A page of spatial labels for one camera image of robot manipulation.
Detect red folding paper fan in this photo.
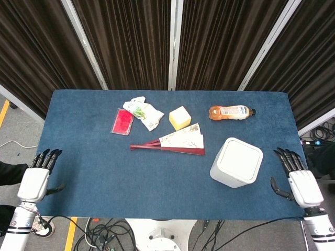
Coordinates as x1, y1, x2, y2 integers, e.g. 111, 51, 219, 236
130, 122, 206, 157

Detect orange drink bottle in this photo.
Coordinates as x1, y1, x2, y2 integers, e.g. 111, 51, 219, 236
208, 105, 256, 121

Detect blue table cloth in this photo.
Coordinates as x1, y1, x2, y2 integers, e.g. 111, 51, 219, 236
35, 89, 307, 220

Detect white square container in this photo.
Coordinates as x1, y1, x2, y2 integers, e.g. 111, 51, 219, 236
209, 137, 264, 189

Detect right black-fingered robot hand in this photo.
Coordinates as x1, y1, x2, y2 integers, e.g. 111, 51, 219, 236
270, 147, 325, 208

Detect long black cable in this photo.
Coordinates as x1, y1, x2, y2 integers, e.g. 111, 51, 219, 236
201, 216, 307, 251

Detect black fabric object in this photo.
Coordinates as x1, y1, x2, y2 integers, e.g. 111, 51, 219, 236
305, 142, 335, 180
0, 161, 29, 187

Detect red flat card case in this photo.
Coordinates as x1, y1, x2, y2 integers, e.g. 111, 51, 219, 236
110, 108, 135, 136

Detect left black-fingered robot hand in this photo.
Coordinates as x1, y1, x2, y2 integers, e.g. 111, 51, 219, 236
17, 149, 66, 204

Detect black cable bundle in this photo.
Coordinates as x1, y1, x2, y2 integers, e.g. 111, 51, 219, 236
73, 218, 138, 251

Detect white sneaker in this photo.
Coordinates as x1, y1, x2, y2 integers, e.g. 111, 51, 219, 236
30, 218, 56, 238

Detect white floor cable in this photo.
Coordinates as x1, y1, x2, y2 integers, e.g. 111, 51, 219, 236
0, 140, 39, 149

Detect yellow cube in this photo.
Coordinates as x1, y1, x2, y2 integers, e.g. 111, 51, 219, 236
169, 106, 192, 131

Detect white partition bottom rail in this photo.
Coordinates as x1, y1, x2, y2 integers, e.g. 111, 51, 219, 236
0, 84, 45, 123
298, 107, 335, 136

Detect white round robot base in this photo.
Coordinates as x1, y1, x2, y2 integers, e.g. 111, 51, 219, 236
125, 218, 197, 251

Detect coiled black floor cables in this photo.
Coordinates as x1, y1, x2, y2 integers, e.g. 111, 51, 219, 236
299, 124, 335, 147

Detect white partition post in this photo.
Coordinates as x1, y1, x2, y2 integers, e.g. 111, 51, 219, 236
237, 0, 304, 92
60, 0, 109, 90
167, 0, 184, 91

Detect crumpled white snack package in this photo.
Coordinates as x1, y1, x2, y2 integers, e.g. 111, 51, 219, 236
122, 96, 165, 132

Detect dark brown curtain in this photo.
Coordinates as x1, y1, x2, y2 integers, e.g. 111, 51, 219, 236
245, 0, 335, 130
72, 0, 173, 90
175, 0, 290, 91
0, 0, 103, 118

